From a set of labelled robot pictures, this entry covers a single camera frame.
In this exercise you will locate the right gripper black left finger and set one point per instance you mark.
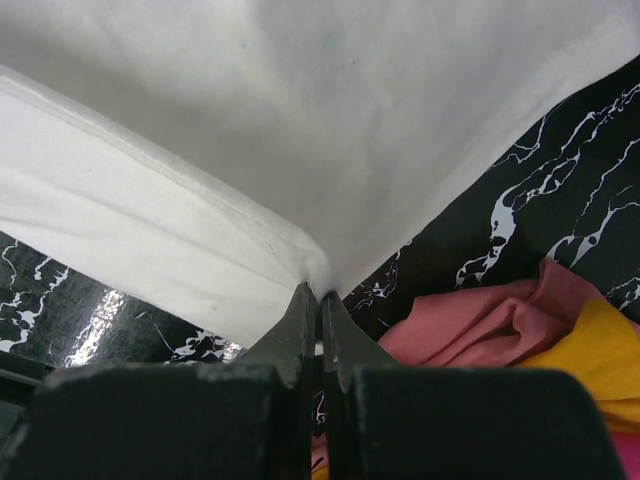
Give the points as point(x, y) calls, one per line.
point(246, 419)

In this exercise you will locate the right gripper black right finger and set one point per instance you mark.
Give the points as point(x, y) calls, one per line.
point(388, 421)

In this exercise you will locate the cream white t shirt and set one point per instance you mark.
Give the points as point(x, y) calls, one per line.
point(207, 157)

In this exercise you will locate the dusty pink t shirt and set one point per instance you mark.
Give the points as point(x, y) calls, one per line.
point(492, 326)

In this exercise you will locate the yellow object under shirt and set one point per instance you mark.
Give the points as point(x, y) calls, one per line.
point(602, 353)

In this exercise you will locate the pink red t shirt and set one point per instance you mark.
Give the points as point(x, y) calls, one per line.
point(627, 447)

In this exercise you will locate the black marble pattern mat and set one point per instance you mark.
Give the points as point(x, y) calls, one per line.
point(568, 189)

